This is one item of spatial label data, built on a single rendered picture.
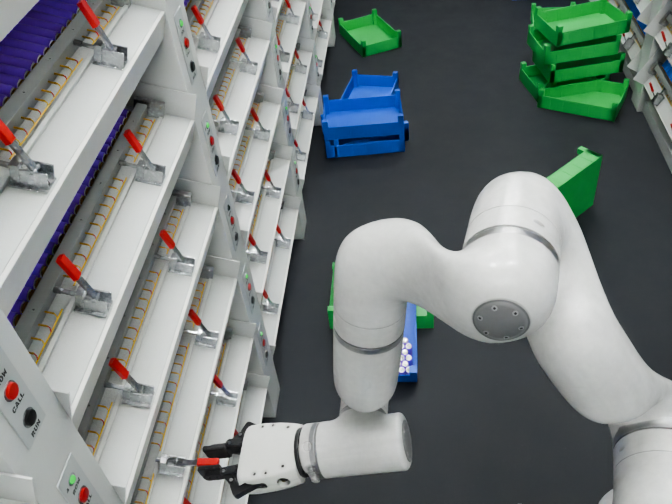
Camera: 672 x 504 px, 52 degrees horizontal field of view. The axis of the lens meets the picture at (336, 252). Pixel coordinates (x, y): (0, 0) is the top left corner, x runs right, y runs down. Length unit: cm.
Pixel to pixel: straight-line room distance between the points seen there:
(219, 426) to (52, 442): 71
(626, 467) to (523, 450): 85
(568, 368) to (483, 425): 103
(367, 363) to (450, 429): 96
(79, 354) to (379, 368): 36
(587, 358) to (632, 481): 20
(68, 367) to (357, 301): 34
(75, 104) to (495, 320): 57
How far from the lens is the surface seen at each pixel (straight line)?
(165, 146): 117
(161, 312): 115
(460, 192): 246
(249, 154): 179
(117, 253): 98
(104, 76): 98
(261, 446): 111
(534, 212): 73
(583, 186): 233
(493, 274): 65
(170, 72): 120
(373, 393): 91
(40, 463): 78
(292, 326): 204
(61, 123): 89
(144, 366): 108
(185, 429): 124
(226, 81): 171
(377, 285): 76
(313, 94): 279
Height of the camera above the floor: 152
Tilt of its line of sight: 42 degrees down
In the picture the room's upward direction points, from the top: 7 degrees counter-clockwise
